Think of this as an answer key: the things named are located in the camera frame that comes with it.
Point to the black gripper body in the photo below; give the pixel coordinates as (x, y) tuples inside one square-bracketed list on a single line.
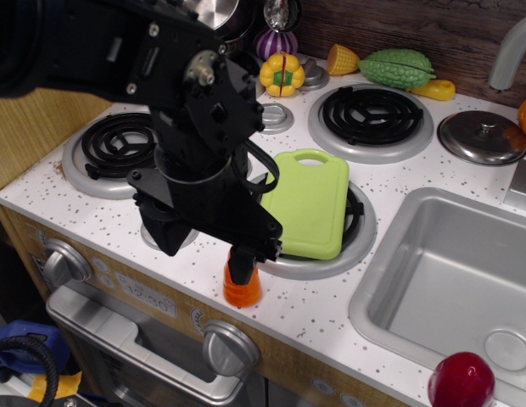
[(221, 202)]

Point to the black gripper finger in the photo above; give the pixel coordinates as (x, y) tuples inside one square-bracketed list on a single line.
[(241, 264)]

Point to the orange toy carrot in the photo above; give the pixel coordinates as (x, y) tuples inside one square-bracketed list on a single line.
[(242, 295)]

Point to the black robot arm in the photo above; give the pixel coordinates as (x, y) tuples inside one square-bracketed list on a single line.
[(203, 107)]

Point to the green plastic cutting board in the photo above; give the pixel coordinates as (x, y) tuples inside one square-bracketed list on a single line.
[(309, 202)]

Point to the silver stove top knob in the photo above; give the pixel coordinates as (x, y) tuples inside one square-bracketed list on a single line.
[(276, 118)]

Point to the right silver oven dial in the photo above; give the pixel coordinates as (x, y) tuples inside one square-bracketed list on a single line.
[(227, 350)]

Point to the silver oven dial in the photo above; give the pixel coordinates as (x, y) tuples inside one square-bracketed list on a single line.
[(227, 350), (64, 264)]

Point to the front left black burner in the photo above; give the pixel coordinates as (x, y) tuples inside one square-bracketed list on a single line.
[(97, 159)]

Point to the black burner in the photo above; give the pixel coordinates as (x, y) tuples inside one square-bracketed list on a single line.
[(360, 231), (369, 124), (97, 159)]

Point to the front right black burner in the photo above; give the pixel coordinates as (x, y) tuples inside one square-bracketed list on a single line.
[(360, 231)]

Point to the yellow toy bell pepper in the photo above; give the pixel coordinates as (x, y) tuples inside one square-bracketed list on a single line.
[(281, 75)]

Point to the silver back stove knob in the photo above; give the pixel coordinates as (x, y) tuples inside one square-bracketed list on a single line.
[(316, 77)]

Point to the purple toy onion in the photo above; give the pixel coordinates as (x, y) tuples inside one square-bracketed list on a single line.
[(268, 42)]

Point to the stainless steel pot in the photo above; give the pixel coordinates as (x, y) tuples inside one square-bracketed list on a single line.
[(229, 19)]

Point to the back right black burner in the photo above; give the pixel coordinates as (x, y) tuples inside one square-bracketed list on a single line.
[(369, 124)]

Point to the left silver oven dial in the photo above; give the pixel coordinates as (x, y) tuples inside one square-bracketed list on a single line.
[(64, 264)]

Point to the yellow toy corn piece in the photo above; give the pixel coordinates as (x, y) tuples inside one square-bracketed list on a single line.
[(342, 61)]

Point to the silver spoon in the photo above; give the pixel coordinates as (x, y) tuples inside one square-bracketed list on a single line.
[(276, 14)]

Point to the silver toy sink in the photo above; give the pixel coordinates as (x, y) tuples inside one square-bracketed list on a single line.
[(448, 276)]

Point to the yellow cloth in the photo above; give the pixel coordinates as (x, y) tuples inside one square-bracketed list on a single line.
[(68, 385)]

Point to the green toy bitter gourd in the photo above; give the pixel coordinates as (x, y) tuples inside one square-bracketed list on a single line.
[(398, 68)]

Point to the yellow toy banana piece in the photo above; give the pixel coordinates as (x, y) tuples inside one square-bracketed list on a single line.
[(440, 90)]

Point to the blue object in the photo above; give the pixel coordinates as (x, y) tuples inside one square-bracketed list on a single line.
[(32, 348)]

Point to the red toy apple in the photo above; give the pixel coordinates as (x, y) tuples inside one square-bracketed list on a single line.
[(462, 379)]

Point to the silver pot lid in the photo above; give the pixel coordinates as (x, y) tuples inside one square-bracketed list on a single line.
[(483, 138)]

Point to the silver faucet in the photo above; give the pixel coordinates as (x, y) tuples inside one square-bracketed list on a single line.
[(509, 57)]

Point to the silver oven door handle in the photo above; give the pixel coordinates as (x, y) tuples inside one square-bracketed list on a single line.
[(140, 361)]

